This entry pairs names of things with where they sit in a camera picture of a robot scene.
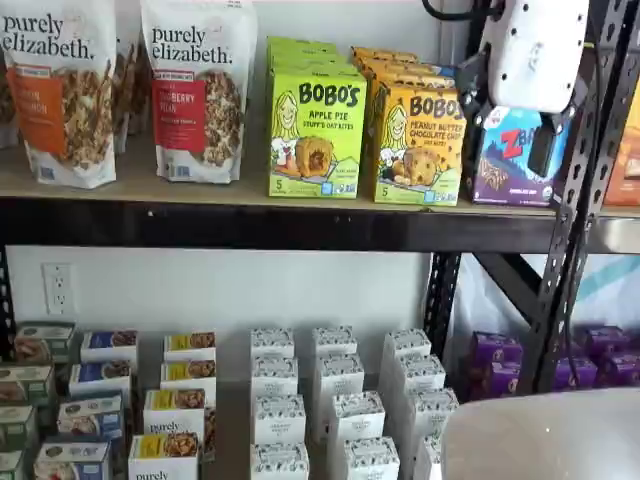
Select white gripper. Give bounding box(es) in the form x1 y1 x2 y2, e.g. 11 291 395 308
455 0 592 172

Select green Bobo's apple pie box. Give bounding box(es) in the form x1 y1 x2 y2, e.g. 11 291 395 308
269 68 368 199
267 47 350 64
266 35 339 52
268 58 359 80

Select yellow Bobo's peanut butter box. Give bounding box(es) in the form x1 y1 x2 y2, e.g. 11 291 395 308
366 69 459 96
372 81 468 206
358 57 444 76
351 46 420 64

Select orange snack box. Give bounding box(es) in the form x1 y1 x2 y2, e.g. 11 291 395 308
602 49 640 207

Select purple snack box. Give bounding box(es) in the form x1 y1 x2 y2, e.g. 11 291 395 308
597 352 640 389
582 324 626 357
472 331 525 366
469 359 524 402
552 355 600 392

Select white patterned pantry box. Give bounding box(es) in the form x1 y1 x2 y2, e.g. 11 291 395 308
392 354 447 397
253 394 307 445
382 328 432 362
314 353 365 401
327 390 386 444
417 433 451 480
342 437 401 480
251 355 300 399
249 327 296 359
312 325 359 359
249 442 310 480
404 388 460 437

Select wooden shelf board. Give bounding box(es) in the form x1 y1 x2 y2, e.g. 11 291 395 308
0 119 640 219

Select yellow label granola box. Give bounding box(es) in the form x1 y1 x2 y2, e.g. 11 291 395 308
159 359 217 396
128 432 201 480
163 331 217 362
143 388 207 436

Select blue label oatmeal box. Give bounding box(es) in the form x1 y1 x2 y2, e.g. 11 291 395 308
33 439 112 480
79 329 139 364
57 394 125 442
68 359 134 401

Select green label oatmeal box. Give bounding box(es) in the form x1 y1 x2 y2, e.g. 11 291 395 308
13 321 76 364
0 364 56 407
0 404 39 451
0 449 29 480

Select white plastic bag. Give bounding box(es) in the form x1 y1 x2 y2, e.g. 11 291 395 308
451 254 547 401

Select red label granola bag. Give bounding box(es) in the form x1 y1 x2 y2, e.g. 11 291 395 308
139 0 259 184

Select white granola bag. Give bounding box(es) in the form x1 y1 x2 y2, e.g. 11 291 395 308
0 59 21 150
112 37 154 154

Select orange label granola bag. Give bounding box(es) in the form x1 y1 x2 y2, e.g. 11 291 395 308
0 0 120 189

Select perforated metal upright post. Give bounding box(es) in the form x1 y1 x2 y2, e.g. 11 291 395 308
542 0 621 326

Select black cable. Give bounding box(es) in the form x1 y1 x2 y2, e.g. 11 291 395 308
421 0 506 29

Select black metal shelf frame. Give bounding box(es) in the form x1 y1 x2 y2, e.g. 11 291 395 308
0 197 640 361

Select white wall outlet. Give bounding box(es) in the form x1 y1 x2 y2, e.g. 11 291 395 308
42 263 74 316

